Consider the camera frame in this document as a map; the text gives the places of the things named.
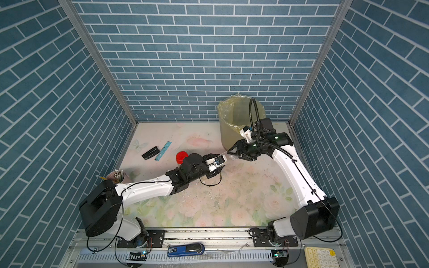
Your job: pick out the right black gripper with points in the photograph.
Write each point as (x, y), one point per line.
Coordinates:
(243, 152)

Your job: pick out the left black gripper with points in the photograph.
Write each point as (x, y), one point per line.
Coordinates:
(203, 159)

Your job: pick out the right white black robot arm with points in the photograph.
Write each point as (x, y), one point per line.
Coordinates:
(316, 212)

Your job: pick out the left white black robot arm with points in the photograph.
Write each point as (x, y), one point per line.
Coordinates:
(103, 209)

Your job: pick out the red lidded rice jar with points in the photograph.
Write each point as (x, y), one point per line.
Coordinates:
(180, 157)

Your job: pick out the beige bin with yellow bag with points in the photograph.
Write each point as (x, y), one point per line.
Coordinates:
(234, 116)

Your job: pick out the teal ruler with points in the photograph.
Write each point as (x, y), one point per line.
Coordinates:
(163, 151)

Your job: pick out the black stapler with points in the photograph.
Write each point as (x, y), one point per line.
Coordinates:
(153, 152)

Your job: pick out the pink pen holder cup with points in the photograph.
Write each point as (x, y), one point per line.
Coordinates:
(117, 176)

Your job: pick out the blue black handheld device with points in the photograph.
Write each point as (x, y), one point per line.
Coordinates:
(193, 249)

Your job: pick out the yellow egg tray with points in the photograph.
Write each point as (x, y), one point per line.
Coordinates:
(318, 257)

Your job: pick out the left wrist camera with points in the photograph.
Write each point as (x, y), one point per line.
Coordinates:
(216, 166)

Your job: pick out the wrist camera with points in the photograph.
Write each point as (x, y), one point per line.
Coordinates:
(246, 133)
(216, 166)

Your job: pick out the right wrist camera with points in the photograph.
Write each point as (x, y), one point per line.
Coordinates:
(246, 133)

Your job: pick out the aluminium mounting rail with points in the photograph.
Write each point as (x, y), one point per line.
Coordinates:
(227, 237)

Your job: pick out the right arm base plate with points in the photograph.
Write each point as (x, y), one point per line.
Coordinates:
(266, 237)

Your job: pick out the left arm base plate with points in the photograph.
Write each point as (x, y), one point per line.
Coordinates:
(150, 239)

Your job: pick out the white slotted cable duct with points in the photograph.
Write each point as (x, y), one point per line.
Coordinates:
(160, 257)

